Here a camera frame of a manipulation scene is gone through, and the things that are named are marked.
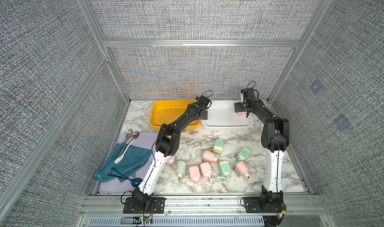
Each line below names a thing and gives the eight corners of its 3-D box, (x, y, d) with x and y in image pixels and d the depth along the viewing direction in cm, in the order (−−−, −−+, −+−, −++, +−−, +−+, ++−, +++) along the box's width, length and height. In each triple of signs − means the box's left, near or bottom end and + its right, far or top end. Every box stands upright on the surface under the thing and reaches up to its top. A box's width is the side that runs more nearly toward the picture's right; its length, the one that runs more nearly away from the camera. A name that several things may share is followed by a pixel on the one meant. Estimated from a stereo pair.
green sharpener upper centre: (213, 155, 93) (214, 149, 87) (212, 145, 97) (213, 139, 91) (222, 155, 93) (224, 149, 87) (221, 145, 97) (223, 139, 91)
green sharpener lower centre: (220, 182, 83) (222, 178, 77) (218, 166, 88) (220, 161, 83) (229, 182, 83) (232, 178, 77) (226, 166, 88) (229, 161, 83)
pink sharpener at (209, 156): (200, 160, 90) (201, 155, 84) (205, 154, 93) (206, 148, 86) (211, 168, 87) (213, 163, 81) (216, 161, 90) (217, 155, 84)
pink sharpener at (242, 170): (235, 182, 83) (239, 177, 76) (232, 166, 88) (235, 161, 82) (246, 182, 83) (251, 177, 77) (243, 166, 88) (247, 161, 82)
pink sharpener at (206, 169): (200, 179, 82) (201, 175, 78) (200, 166, 87) (200, 162, 82) (211, 179, 82) (212, 175, 78) (210, 166, 87) (211, 162, 82)
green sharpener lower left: (176, 181, 83) (175, 177, 76) (177, 166, 88) (176, 161, 82) (186, 181, 83) (186, 177, 76) (186, 166, 88) (186, 161, 82)
